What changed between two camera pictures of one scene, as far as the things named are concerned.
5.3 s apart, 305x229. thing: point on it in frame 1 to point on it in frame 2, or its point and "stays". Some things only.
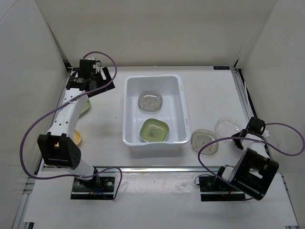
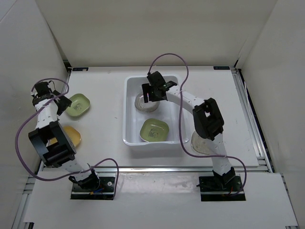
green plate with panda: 153,130 stays
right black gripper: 238,143 to 146,89
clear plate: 200,137 stays
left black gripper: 106,73 to 64,103
